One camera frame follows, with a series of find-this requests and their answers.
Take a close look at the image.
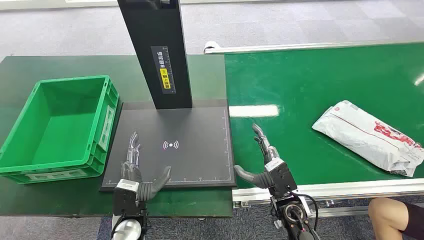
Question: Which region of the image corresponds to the green conveyor belt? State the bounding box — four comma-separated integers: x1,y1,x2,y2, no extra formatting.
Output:
224,42,424,189

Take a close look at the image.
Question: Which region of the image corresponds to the white plastic mailer package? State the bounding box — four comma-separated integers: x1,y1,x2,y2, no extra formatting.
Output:
311,99,424,178

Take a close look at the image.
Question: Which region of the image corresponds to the green plastic crate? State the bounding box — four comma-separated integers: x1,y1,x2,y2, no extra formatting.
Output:
0,75,120,185

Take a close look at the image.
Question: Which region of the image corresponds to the person's leg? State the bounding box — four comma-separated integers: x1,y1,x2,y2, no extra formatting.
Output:
368,197,424,240

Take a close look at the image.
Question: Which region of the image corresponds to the aluminium conveyor frame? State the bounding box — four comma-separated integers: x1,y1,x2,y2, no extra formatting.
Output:
203,39,424,220

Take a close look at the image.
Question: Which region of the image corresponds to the ruler label with yellow sticker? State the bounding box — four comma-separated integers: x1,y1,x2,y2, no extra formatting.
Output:
150,45,177,95

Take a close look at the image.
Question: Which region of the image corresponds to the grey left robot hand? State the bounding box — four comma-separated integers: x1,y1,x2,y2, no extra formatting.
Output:
121,131,173,202

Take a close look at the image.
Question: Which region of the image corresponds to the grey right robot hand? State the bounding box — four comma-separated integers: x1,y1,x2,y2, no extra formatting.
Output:
233,123,281,190

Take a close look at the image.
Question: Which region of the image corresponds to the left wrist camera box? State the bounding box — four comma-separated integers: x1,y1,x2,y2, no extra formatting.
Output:
115,178,140,193

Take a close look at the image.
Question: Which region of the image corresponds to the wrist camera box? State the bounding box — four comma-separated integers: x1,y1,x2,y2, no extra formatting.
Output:
115,178,140,193
264,157,287,173

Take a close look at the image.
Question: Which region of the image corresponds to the black inbound scanner machine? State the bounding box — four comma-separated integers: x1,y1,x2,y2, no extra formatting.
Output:
99,0,238,193

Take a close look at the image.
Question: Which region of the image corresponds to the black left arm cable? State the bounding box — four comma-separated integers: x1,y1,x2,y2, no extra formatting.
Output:
110,213,126,240

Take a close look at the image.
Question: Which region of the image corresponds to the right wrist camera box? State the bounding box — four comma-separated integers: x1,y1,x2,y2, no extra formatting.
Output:
264,157,287,173

